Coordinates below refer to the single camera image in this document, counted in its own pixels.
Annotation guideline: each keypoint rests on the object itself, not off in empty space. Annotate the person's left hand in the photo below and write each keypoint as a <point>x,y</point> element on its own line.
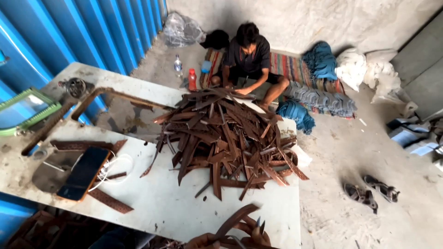
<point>200,242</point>

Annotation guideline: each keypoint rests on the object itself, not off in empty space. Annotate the person's right hand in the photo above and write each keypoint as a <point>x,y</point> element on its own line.
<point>255,236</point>

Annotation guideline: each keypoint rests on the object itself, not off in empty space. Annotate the person's left fingers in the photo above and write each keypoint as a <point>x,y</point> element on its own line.
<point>205,239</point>

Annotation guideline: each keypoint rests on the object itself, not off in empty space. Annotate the person's right fingers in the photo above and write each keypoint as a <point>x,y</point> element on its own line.
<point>250,226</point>

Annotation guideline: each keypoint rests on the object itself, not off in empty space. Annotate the metal scissors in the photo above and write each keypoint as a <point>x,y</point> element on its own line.
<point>262,227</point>

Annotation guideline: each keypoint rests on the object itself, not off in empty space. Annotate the white cloth scrap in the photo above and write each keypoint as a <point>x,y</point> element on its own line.
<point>301,156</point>

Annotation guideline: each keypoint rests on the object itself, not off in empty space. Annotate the small heap of blue pieces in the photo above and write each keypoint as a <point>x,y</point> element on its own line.
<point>296,116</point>

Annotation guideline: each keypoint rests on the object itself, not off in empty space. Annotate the smartphone in orange case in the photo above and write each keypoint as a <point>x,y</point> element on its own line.
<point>84,173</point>

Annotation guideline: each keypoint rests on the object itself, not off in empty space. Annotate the row of grey-blue cut pieces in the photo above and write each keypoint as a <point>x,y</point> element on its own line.
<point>325,100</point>

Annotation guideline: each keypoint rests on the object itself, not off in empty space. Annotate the red plastic bottle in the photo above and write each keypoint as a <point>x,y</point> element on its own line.
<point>192,80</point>

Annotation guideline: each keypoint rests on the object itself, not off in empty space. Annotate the striped woven mat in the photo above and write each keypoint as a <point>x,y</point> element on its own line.
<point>294,69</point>

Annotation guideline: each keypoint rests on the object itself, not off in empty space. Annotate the blue plastic cup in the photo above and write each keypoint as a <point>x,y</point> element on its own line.
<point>206,66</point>

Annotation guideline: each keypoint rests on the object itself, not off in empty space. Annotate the grey oval metal plate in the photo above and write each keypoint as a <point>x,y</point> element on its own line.
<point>48,176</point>

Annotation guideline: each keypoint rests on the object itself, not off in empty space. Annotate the clear water bottle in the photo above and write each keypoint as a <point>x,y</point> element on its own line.
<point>178,66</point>

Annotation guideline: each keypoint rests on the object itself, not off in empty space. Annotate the heap of blue cut pieces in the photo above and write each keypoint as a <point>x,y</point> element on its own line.
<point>321,60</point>

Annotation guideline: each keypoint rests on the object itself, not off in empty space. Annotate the heap of blue-white cartons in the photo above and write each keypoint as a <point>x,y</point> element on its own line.
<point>415,138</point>

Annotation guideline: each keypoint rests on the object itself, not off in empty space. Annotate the black cloth bag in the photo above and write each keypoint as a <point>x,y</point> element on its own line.
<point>216,39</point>

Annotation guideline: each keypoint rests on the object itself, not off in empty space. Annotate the heap of white sacks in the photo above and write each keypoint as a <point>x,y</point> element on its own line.
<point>377,74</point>

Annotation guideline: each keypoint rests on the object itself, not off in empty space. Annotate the metal pulley wheel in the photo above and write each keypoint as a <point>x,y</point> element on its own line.
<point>75,87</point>

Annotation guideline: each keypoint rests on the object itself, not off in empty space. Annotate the clear plastic bag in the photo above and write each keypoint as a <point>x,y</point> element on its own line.
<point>181,30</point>

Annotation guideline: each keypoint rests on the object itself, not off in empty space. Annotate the green framed mirror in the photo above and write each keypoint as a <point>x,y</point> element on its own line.
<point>33,110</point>

